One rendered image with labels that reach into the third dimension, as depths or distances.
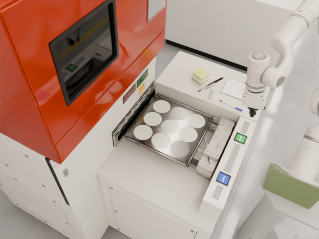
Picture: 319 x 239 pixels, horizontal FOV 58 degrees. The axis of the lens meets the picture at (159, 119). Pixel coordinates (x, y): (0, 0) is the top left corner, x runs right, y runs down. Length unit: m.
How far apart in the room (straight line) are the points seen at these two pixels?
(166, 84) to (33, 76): 1.03
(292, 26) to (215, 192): 0.76
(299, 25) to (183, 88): 0.70
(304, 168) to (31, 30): 1.25
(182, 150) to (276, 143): 1.51
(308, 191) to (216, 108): 0.61
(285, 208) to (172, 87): 0.87
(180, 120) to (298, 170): 0.63
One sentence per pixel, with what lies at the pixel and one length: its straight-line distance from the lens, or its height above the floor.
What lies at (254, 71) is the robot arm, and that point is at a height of 1.38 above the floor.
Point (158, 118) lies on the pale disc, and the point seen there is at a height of 0.90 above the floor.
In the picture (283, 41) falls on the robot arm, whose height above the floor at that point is 1.47.
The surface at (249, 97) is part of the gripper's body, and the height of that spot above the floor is 1.22.
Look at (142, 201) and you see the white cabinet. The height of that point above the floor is 0.77.
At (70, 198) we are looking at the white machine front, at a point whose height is 0.88.
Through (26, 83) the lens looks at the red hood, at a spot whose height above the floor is 1.62.
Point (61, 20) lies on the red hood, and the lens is 0.82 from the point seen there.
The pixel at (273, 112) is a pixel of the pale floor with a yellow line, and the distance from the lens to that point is 3.12.
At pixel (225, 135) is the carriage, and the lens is 1.62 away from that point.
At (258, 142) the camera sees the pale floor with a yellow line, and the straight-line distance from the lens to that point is 2.82.
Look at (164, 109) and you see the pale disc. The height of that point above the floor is 0.90.
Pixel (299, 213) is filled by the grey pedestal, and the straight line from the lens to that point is 1.59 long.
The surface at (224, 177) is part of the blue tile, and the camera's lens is 1.37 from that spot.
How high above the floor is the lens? 2.13
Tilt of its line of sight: 50 degrees down
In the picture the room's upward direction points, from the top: 4 degrees clockwise
